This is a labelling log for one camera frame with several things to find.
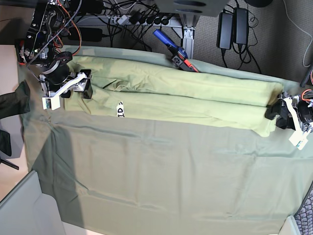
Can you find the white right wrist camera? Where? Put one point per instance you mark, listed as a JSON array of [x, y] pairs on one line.
[[52, 103]]

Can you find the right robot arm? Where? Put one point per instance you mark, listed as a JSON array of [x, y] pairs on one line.
[[42, 48]]

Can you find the light green T-shirt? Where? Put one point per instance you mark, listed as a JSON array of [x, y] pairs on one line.
[[125, 88]]

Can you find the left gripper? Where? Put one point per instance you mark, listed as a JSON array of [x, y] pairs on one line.
[[299, 112]]

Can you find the black orange corner clamp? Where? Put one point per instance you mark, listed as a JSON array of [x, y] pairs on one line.
[[18, 43]]

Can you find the grey foam box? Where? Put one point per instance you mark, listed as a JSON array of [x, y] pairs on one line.
[[28, 211]]

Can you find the aluminium table frame leg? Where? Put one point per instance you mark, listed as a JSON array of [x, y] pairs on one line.
[[186, 31]]

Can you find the black power adapter brick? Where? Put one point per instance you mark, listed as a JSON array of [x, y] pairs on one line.
[[225, 29]]

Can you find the grey-green table cloth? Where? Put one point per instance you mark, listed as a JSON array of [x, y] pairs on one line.
[[122, 176]]

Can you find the dark green cloth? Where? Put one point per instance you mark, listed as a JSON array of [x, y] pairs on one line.
[[15, 103]]

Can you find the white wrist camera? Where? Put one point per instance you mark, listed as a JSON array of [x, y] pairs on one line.
[[299, 139], [52, 103]]

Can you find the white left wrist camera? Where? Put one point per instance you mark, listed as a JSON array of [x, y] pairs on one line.
[[299, 139]]

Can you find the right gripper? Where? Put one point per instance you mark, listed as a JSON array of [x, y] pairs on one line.
[[52, 80]]

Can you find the grey camera mount plate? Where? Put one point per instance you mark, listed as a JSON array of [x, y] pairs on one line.
[[210, 8]]

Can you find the blue orange bar clamp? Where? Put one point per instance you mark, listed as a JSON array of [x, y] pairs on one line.
[[179, 56]]

